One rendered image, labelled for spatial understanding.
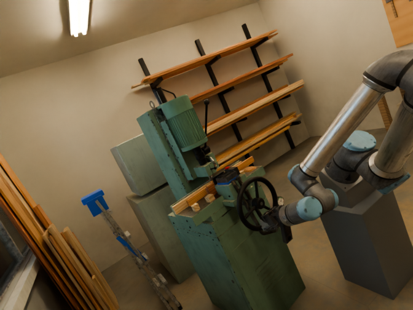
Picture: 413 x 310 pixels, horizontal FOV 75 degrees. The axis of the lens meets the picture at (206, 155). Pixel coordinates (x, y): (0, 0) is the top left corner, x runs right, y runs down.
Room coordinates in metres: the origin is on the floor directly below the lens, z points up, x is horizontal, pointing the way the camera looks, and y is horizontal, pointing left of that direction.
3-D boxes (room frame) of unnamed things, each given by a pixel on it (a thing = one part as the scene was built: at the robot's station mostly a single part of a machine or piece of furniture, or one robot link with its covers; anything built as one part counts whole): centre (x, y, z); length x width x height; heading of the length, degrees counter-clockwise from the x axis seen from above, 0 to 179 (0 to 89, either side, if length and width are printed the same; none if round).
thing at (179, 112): (1.64, 0.04, 1.35); 0.18 x 0.18 x 0.31
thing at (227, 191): (1.48, -0.06, 0.91); 0.15 x 0.14 x 0.09; 122
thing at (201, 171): (1.66, 0.05, 1.03); 0.14 x 0.07 x 0.09; 32
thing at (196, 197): (1.69, -0.03, 0.92); 0.60 x 0.02 x 0.04; 122
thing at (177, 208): (1.66, 0.05, 0.92); 0.60 x 0.02 x 0.05; 122
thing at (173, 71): (4.26, -0.76, 1.20); 2.71 x 0.56 x 2.40; 114
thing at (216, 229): (1.75, 0.10, 0.76); 0.57 x 0.45 x 0.09; 32
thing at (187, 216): (1.55, -0.01, 0.87); 0.61 x 0.30 x 0.06; 122
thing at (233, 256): (1.74, 0.10, 0.36); 0.58 x 0.45 x 0.71; 32
